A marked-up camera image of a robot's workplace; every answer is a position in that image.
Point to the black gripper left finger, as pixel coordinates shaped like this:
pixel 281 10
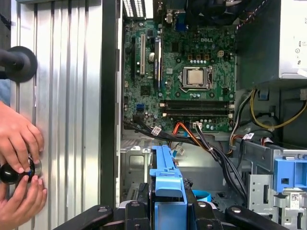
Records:
pixel 136 215

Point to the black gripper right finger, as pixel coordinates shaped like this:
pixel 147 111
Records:
pixel 204 215

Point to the hard disk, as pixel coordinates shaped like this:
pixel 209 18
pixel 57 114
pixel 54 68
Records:
pixel 168 182

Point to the metal disk bay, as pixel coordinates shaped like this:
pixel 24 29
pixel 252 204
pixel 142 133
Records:
pixel 134 165

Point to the person's right hand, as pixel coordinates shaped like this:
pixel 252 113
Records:
pixel 21 203

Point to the person's left hand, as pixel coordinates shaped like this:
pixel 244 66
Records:
pixel 16 134

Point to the metal optical drive cage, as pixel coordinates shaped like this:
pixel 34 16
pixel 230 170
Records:
pixel 259 191

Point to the blue plastic drive latch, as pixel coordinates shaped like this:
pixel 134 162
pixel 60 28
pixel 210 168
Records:
pixel 279 172

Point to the black RAM slot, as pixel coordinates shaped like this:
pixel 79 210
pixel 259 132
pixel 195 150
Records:
pixel 196 103
pixel 196 113

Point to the black open PC case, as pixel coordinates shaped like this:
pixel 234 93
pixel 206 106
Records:
pixel 108 95

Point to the CPU socket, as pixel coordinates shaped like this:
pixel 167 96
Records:
pixel 184 79

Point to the silver CPU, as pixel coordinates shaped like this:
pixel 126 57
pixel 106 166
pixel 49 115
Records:
pixel 197 77

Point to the black expansion slot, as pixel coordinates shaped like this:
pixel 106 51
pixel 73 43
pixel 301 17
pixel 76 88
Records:
pixel 133 60

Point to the white expansion slot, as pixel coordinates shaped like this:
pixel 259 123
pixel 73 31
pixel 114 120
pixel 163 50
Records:
pixel 143 55

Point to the green motherboard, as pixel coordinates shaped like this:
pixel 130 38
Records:
pixel 216 48

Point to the grey power supply unit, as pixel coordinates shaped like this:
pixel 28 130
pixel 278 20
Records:
pixel 259 48

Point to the person in blue jeans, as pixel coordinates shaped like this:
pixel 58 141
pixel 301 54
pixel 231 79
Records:
pixel 3 93

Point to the black round disc on rod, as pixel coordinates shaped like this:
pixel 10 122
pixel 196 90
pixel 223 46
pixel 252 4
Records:
pixel 24 64

